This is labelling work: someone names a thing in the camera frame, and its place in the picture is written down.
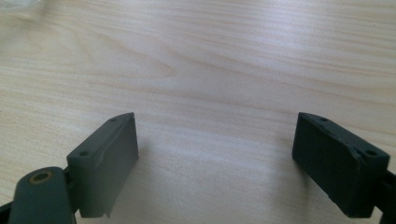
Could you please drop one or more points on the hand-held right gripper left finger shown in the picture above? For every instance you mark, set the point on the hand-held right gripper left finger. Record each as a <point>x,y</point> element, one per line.
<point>102,168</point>

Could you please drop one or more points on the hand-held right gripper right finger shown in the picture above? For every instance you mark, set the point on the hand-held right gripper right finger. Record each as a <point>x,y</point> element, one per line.
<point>336,165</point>

